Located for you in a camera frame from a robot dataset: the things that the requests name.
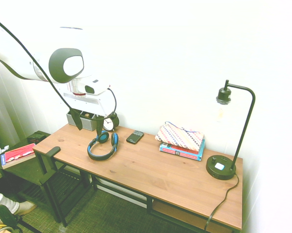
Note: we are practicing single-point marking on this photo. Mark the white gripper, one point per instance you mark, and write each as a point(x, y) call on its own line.
point(92, 103)

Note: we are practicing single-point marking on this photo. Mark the black and blue headphones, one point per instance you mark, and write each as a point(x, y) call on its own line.
point(98, 155)

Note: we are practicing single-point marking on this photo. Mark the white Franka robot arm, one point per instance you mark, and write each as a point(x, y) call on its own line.
point(70, 65)

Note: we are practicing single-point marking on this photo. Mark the black headphone hanger hook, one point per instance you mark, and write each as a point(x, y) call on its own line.
point(49, 155)

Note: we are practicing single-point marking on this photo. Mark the gray desk organizer box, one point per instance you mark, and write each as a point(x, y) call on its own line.
point(87, 124)

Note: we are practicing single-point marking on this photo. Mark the black round alarm clock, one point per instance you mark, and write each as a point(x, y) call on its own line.
point(109, 123)

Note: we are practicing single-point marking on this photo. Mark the black smartphone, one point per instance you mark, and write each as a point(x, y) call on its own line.
point(134, 137)

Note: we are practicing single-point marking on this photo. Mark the small dark box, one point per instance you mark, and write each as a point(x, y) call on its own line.
point(35, 138)

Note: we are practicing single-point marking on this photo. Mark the red paperback book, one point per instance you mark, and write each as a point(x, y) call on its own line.
point(18, 155)

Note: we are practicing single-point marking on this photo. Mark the striped fabric pouch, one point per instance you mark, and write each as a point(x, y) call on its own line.
point(178, 136)

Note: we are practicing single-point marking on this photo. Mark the blue and red book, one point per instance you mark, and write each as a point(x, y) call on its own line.
point(182, 151)

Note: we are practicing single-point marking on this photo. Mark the white sock and shoe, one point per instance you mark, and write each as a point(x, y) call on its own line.
point(15, 206)

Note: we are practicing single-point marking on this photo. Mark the clear lamp light bulb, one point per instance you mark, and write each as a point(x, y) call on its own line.
point(220, 111)

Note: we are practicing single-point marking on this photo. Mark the black desk lamp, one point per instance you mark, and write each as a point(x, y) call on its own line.
point(220, 167)

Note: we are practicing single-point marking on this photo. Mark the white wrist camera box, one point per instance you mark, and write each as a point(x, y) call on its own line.
point(96, 86)

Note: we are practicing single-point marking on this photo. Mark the wooden desk with black frame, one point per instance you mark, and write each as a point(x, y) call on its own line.
point(146, 167)

